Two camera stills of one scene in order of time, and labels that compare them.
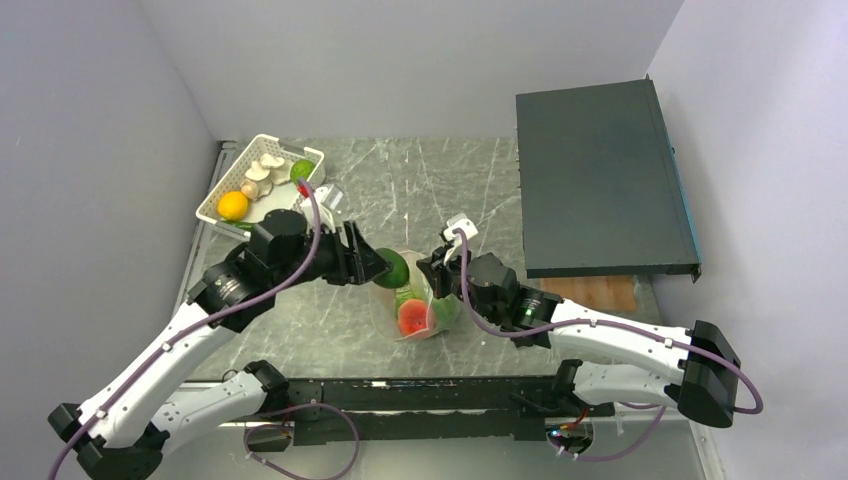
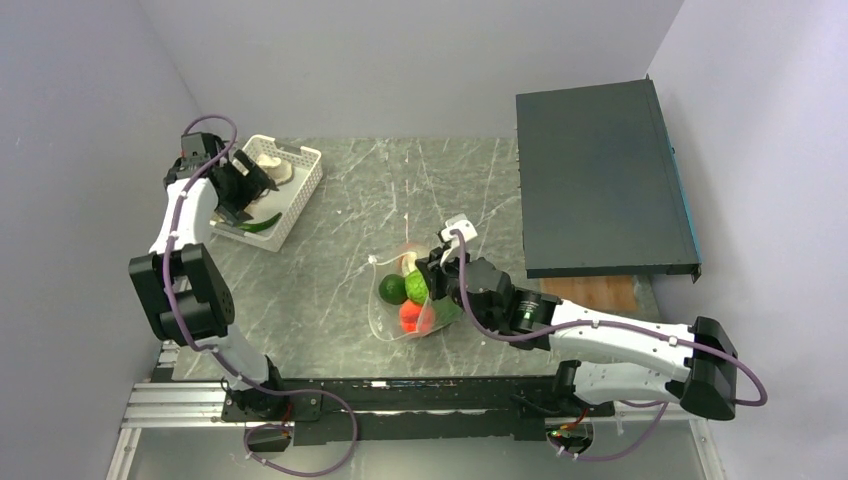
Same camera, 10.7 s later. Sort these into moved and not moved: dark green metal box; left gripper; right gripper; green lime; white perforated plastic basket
Moved: left gripper; green lime
Not moved: dark green metal box; white perforated plastic basket; right gripper
